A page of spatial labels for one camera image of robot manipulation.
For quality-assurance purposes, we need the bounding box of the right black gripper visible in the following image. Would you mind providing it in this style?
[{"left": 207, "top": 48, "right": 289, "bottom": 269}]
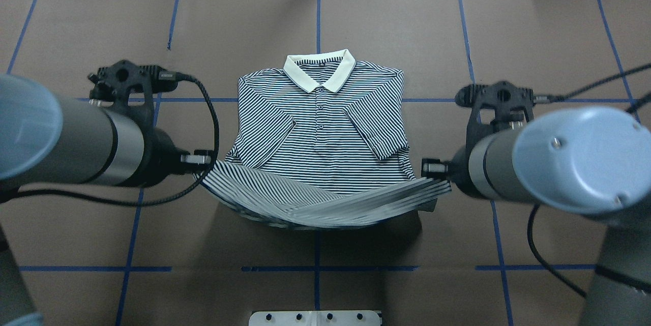
[{"left": 422, "top": 147, "right": 476, "bottom": 198}]

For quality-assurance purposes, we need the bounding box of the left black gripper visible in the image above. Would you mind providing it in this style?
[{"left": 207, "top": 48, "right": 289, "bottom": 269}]
[{"left": 148, "top": 129, "right": 215, "bottom": 187}]

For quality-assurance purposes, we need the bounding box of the striped polo shirt white collar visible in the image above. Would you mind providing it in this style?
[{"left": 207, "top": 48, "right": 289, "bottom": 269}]
[{"left": 201, "top": 49, "right": 451, "bottom": 229}]

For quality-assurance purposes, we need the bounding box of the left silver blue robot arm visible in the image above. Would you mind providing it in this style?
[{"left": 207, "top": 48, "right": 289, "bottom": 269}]
[{"left": 2, "top": 69, "right": 219, "bottom": 207}]

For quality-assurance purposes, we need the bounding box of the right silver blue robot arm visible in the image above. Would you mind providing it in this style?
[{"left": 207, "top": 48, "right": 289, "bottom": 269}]
[{"left": 421, "top": 106, "right": 650, "bottom": 325}]

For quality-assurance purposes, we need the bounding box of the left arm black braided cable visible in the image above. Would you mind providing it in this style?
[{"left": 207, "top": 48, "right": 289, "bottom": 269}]
[{"left": 10, "top": 73, "right": 221, "bottom": 208}]

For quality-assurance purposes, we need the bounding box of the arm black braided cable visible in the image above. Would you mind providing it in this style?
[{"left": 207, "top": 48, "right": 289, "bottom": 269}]
[
  {"left": 526, "top": 63, "right": 651, "bottom": 299},
  {"left": 10, "top": 73, "right": 221, "bottom": 208}
]

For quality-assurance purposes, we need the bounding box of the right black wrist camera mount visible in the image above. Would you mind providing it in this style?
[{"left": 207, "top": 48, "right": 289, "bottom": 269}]
[{"left": 454, "top": 81, "right": 553, "bottom": 149}]

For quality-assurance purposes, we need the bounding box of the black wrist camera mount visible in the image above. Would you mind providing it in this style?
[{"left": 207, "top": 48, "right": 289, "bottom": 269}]
[
  {"left": 87, "top": 60, "right": 179, "bottom": 131},
  {"left": 454, "top": 81, "right": 553, "bottom": 149}
]

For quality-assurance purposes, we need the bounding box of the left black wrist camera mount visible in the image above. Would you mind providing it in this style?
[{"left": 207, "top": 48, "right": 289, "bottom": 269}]
[{"left": 87, "top": 60, "right": 179, "bottom": 131}]

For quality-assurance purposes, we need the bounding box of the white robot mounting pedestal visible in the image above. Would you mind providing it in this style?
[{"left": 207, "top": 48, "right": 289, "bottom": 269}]
[{"left": 248, "top": 310, "right": 384, "bottom": 325}]

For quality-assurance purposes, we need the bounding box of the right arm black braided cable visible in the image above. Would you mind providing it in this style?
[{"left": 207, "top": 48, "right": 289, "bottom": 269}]
[{"left": 526, "top": 63, "right": 651, "bottom": 299}]

